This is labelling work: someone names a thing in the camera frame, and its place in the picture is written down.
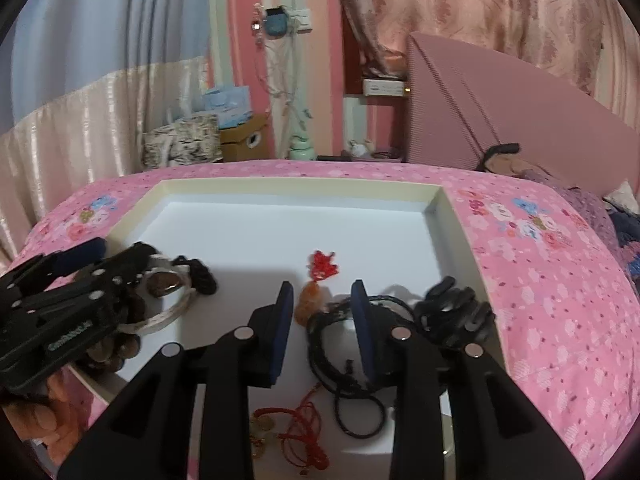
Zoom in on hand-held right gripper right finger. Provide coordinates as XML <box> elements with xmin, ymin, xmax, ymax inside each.
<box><xmin>350</xmin><ymin>279</ymin><xmax>586</xmax><ymax>480</ymax></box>

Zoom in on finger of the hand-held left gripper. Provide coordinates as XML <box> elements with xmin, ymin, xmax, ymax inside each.
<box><xmin>0</xmin><ymin>236</ymin><xmax>108</xmax><ymax>306</ymax></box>
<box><xmin>30</xmin><ymin>242</ymin><xmax>161</xmax><ymax>318</ymax></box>

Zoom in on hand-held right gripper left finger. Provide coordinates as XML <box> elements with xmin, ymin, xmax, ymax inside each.
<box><xmin>57</xmin><ymin>280</ymin><xmax>296</xmax><ymax>480</ymax></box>

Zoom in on amber pendant with red knot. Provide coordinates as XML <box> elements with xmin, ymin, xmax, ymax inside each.
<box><xmin>295</xmin><ymin>250</ymin><xmax>343</xmax><ymax>328</ymax></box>

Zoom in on black cord bracelet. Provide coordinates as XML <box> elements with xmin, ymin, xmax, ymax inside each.
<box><xmin>306</xmin><ymin>296</ymin><xmax>416</xmax><ymax>396</ymax></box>

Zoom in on brown bead bracelet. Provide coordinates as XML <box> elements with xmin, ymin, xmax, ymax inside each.
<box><xmin>80</xmin><ymin>269</ymin><xmax>183</xmax><ymax>375</ymax></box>

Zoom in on white strap wristwatch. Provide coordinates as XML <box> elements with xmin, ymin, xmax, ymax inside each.
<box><xmin>120</xmin><ymin>255</ymin><xmax>196</xmax><ymax>336</ymax></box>

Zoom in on black scrunchie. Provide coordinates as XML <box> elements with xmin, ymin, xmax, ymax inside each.
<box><xmin>172</xmin><ymin>255</ymin><xmax>219</xmax><ymax>297</ymax></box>

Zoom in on black hair claw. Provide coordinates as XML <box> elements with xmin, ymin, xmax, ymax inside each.
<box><xmin>414</xmin><ymin>276</ymin><xmax>496</xmax><ymax>347</ymax></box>

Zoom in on black hair tie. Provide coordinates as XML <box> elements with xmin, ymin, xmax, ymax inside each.
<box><xmin>334</xmin><ymin>387</ymin><xmax>388</xmax><ymax>437</ymax></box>

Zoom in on red string bracelet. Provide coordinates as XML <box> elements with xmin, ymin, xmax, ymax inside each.
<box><xmin>250</xmin><ymin>382</ymin><xmax>331</xmax><ymax>476</ymax></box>

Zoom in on white shallow tray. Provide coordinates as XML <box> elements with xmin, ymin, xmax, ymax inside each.
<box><xmin>65</xmin><ymin>178</ymin><xmax>507</xmax><ymax>466</ymax></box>

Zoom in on person's left hand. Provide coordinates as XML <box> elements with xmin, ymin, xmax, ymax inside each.
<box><xmin>0</xmin><ymin>367</ymin><xmax>98</xmax><ymax>468</ymax></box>

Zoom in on patterned storage box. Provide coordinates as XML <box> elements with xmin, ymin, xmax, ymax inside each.
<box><xmin>142</xmin><ymin>114</ymin><xmax>223</xmax><ymax>168</ymax></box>

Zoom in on cream and blue curtain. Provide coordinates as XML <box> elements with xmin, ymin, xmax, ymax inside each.
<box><xmin>0</xmin><ymin>0</ymin><xmax>221</xmax><ymax>261</ymax></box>

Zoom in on pink floral bedspread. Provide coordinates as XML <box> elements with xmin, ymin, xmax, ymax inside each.
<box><xmin>10</xmin><ymin>159</ymin><xmax>636</xmax><ymax>480</ymax></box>

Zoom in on brown cardboard box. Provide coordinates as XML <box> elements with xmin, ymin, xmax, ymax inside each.
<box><xmin>219</xmin><ymin>114</ymin><xmax>271</xmax><ymax>163</ymax></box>

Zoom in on green bottle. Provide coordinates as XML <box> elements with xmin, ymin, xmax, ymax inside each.
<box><xmin>288</xmin><ymin>132</ymin><xmax>317</xmax><ymax>162</ymax></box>

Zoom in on blue tissue box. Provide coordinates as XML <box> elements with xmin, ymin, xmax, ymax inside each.
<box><xmin>202</xmin><ymin>85</ymin><xmax>251</xmax><ymax>128</ymax></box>

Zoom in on black object on headboard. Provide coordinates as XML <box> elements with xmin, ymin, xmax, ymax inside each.
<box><xmin>481</xmin><ymin>143</ymin><xmax>521</xmax><ymax>162</ymax></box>

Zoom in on white router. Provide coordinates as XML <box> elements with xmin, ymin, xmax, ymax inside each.
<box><xmin>362</xmin><ymin>77</ymin><xmax>407</xmax><ymax>98</ymax></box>

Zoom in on pink headboard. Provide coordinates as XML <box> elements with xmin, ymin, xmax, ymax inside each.
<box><xmin>406</xmin><ymin>31</ymin><xmax>640</xmax><ymax>196</ymax></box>

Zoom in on blue charger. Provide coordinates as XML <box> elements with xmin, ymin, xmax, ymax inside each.
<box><xmin>262</xmin><ymin>6</ymin><xmax>290</xmax><ymax>38</ymax></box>

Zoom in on pink patterned curtain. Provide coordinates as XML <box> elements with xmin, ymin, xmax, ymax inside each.
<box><xmin>330</xmin><ymin>0</ymin><xmax>631</xmax><ymax>96</ymax></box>

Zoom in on hanging white cables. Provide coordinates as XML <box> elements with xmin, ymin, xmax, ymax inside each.
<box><xmin>250</xmin><ymin>2</ymin><xmax>313</xmax><ymax>161</ymax></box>

